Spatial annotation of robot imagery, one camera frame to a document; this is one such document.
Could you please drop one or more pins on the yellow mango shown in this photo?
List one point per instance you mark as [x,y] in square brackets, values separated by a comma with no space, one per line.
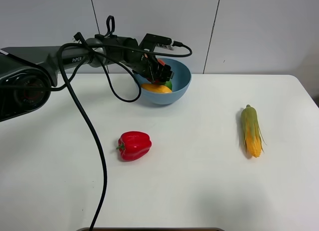
[155,88]

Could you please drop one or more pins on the corn cob with husk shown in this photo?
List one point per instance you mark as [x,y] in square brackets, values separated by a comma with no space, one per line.
[252,136]

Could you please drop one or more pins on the red apple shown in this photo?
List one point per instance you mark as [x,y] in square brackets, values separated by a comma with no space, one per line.
[155,66]

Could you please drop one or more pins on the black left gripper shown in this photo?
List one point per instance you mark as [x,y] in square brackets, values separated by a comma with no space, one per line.
[139,63]

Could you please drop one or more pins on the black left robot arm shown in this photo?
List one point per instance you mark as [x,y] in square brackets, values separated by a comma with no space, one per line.
[28,74]

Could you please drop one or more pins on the red bell pepper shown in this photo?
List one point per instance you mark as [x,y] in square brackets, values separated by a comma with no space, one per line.
[133,145]

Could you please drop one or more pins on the blue plastic bowl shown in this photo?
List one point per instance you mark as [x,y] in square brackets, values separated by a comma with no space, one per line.
[180,83]

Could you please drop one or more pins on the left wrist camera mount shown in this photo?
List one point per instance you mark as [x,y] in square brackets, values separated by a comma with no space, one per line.
[151,41]

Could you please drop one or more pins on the green lime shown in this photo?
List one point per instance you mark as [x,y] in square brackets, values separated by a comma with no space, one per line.
[169,85]

